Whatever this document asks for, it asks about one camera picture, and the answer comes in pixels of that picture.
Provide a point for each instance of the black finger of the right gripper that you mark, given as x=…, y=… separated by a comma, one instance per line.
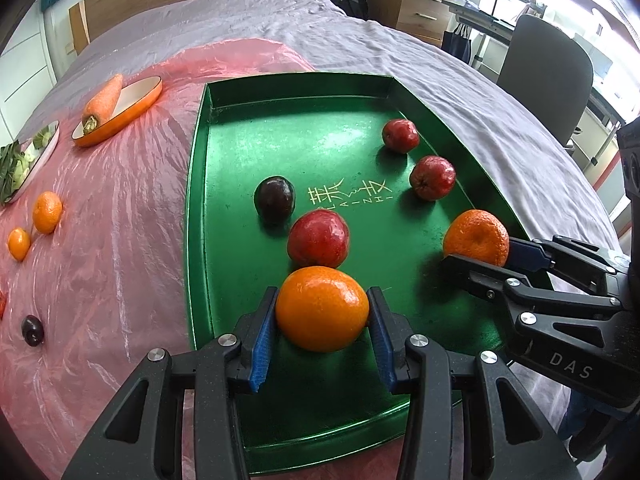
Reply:
x=580, y=264
x=500, y=284

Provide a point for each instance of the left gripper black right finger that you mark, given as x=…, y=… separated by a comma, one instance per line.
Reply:
x=505, y=434

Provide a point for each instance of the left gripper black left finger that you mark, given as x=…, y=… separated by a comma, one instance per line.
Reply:
x=139, y=433

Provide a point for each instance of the orange mandarin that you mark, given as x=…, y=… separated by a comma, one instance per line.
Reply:
x=479, y=235
x=47, y=212

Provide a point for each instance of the red apple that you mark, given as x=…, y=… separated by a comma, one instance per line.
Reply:
x=432, y=178
x=400, y=135
x=2, y=304
x=319, y=238

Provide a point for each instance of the large orange front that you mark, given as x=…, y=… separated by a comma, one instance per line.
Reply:
x=321, y=309

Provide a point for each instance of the small orange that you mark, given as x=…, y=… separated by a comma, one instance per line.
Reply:
x=18, y=244

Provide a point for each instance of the dark purple plum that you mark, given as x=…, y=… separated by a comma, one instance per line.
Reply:
x=274, y=199

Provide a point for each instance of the orange mandarin back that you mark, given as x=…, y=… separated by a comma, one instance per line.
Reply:
x=47, y=212

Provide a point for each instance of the blue gloved right hand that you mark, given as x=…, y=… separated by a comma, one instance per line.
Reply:
x=590, y=426

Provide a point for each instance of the lilac bed cover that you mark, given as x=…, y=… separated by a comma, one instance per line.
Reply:
x=545, y=188

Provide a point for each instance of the pink plastic sheet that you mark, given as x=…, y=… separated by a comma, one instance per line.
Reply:
x=107, y=284

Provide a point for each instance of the grey office chair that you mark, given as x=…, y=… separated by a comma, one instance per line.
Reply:
x=550, y=77

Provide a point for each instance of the green metal tray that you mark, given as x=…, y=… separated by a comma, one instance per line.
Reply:
x=323, y=132

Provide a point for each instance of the dark blue paper bag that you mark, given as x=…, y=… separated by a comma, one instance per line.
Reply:
x=458, y=43

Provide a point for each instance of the desk by window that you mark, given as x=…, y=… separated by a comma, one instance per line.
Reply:
x=525, y=35

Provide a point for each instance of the wooden drawer cabinet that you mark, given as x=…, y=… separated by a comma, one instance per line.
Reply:
x=427, y=20

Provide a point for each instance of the green leafy vegetable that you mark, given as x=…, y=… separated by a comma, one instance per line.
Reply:
x=17, y=161

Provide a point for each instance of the patterned grey plate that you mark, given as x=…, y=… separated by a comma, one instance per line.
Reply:
x=55, y=127

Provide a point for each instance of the orange carrot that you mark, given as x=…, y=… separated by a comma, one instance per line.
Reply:
x=101, y=106

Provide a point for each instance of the orange ceramic dish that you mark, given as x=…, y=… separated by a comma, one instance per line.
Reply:
x=134, y=100

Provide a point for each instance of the white wardrobe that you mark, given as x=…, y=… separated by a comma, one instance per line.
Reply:
x=26, y=73

